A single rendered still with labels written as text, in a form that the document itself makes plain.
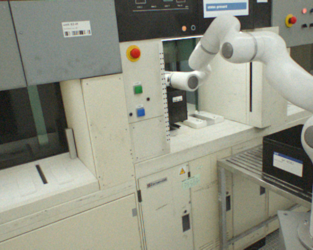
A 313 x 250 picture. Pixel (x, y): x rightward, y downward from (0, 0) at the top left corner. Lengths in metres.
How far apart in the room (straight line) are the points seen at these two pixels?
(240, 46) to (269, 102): 0.77
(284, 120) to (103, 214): 1.20
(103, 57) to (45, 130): 0.62
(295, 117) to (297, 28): 0.54
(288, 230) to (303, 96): 0.44
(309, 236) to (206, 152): 0.67
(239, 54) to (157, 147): 0.59
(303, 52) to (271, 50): 1.74
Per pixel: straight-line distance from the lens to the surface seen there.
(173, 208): 1.52
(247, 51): 1.00
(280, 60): 0.98
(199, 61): 1.25
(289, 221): 1.14
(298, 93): 0.94
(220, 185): 1.61
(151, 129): 1.30
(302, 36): 1.94
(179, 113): 1.61
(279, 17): 1.77
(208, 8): 1.44
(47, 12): 1.11
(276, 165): 1.38
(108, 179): 1.28
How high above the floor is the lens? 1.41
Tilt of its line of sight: 17 degrees down
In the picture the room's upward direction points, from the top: 5 degrees counter-clockwise
